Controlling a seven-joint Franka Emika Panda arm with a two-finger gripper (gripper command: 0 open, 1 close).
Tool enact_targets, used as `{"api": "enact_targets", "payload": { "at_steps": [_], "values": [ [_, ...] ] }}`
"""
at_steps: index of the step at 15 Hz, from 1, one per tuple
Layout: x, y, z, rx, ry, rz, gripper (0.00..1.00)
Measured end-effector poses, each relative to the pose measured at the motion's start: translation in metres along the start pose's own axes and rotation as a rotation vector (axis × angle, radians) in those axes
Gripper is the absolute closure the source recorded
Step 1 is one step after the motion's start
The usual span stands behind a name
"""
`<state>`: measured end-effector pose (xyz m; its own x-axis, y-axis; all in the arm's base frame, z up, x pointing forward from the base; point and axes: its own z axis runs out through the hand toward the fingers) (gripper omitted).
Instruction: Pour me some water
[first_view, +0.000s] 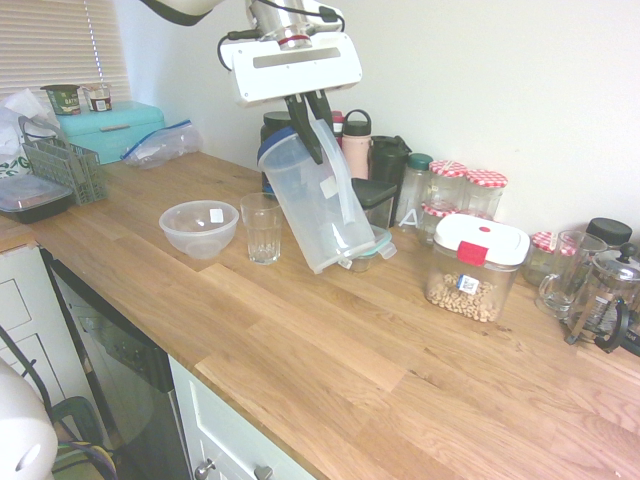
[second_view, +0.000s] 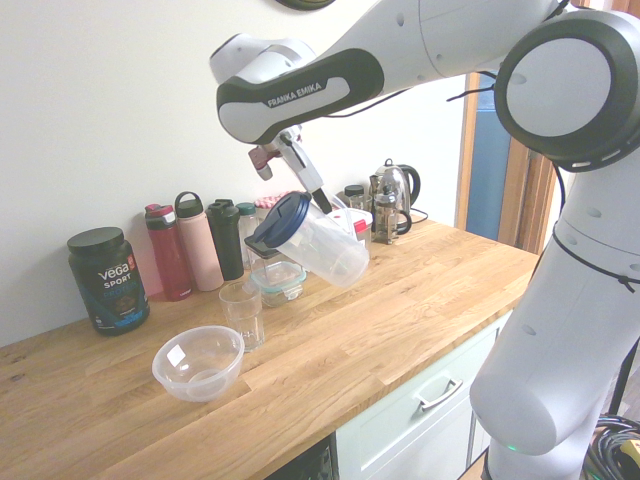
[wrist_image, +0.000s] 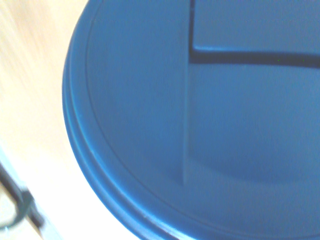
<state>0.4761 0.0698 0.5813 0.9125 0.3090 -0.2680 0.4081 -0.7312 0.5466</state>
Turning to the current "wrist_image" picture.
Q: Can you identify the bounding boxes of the blue round plastic lid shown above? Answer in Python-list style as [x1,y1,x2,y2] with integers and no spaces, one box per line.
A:
[61,0,320,240]

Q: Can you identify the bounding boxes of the black cable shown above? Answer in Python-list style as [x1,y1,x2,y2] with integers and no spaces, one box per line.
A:
[0,159,46,230]

